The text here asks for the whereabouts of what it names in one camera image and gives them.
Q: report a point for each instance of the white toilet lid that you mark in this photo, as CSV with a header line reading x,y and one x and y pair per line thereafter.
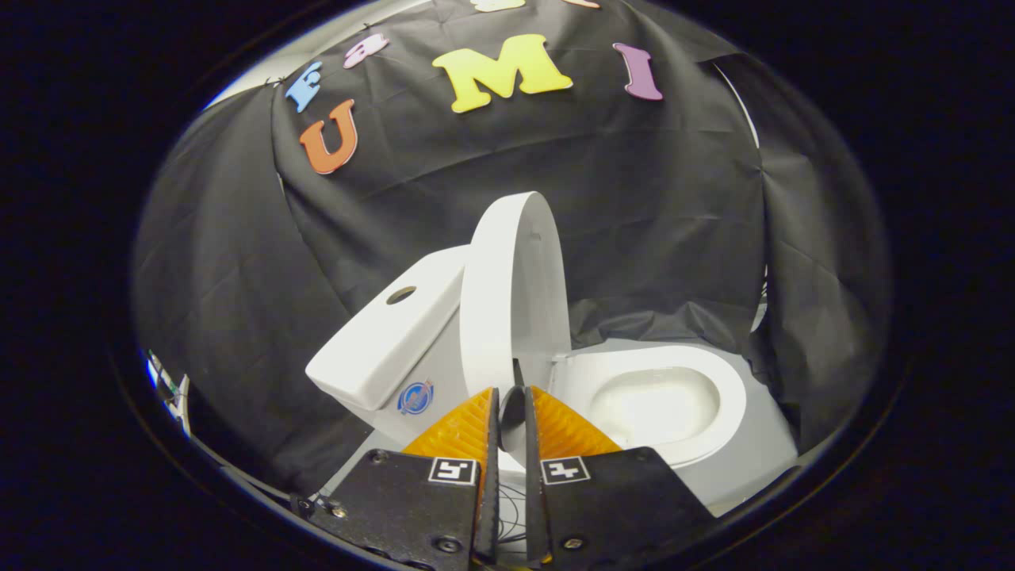
x,y
515,301

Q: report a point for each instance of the white tank cover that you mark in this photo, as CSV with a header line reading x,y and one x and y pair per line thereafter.
x,y
373,349

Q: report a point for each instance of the black backdrop cloth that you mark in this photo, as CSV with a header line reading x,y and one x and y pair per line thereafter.
x,y
634,198

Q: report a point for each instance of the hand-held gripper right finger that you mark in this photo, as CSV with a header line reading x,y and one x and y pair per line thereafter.
x,y
533,492

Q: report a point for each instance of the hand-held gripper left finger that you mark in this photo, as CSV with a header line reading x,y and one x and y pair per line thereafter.
x,y
491,492

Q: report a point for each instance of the white toilet bowl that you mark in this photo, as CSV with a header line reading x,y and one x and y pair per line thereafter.
x,y
714,420

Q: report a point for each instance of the white toilet tank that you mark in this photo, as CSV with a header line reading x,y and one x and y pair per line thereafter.
x,y
436,365

